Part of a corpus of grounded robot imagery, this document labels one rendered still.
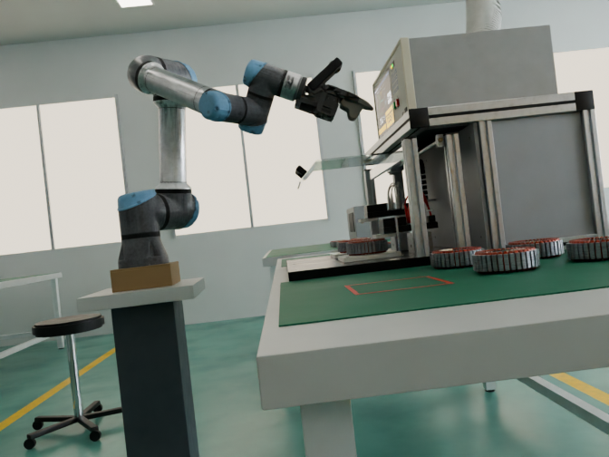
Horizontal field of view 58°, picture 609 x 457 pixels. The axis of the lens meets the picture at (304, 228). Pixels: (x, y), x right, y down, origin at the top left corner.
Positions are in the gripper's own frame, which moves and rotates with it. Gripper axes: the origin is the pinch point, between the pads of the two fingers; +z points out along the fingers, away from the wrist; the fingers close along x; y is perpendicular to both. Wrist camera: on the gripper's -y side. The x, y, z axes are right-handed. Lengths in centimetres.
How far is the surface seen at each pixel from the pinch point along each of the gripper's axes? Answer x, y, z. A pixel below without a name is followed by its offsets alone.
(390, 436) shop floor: -72, 105, 56
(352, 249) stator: 7.1, 39.6, 7.3
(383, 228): 7.0, 31.8, 13.4
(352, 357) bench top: 101, 51, -1
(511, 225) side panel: 24, 23, 39
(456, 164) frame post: 23.2, 13.0, 22.2
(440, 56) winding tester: 14.3, -13.7, 12.2
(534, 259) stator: 60, 32, 30
